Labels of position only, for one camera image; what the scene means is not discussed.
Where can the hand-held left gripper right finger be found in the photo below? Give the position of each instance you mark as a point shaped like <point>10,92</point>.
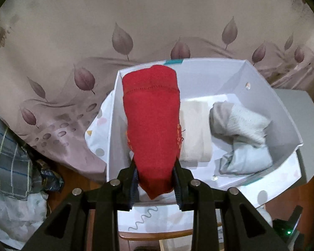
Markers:
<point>176,188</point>

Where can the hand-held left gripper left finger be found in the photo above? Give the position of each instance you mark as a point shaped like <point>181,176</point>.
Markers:
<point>133,188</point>

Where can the cream underwear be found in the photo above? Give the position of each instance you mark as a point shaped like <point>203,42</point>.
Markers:
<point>196,133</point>

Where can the red underwear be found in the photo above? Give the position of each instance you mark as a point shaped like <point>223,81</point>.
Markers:
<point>151,125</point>

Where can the white textured underwear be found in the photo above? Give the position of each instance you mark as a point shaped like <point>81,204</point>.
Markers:
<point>246,125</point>

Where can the white shoe box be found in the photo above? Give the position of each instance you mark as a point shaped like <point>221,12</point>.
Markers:
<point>225,78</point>

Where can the wooden nightstand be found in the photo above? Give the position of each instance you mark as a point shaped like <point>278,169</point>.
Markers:
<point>146,236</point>

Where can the blue packet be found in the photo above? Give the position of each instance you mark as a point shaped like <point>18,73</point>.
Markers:
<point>51,180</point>

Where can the white plastic bag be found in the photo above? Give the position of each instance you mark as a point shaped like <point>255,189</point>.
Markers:
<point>15,214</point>

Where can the grey box lid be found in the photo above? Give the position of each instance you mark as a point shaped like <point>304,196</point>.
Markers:
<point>295,109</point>

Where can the plaid cloth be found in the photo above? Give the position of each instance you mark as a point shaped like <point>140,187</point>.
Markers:
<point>7,159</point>

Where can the leaf print bedsheet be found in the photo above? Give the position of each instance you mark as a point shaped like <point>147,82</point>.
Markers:
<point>68,44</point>

